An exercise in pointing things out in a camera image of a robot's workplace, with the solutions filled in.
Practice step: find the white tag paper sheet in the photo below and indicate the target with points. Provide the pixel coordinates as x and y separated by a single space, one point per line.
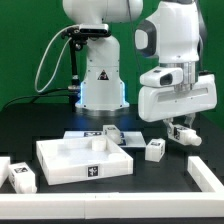
128 139

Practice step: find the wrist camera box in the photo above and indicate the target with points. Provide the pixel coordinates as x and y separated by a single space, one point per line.
161 77

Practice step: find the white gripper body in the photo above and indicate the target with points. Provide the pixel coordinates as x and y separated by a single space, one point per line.
162 103

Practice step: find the white U-shaped fence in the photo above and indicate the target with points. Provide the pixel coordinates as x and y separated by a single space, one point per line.
207 202

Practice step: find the white square tabletop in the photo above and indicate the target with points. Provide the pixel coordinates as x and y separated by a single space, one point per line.
81 159

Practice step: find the black camera on stand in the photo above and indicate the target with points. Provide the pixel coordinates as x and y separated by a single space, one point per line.
78 36

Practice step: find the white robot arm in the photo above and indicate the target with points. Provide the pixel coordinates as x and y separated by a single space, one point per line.
173 33

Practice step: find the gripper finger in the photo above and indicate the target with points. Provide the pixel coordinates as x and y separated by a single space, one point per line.
190 119
169 126

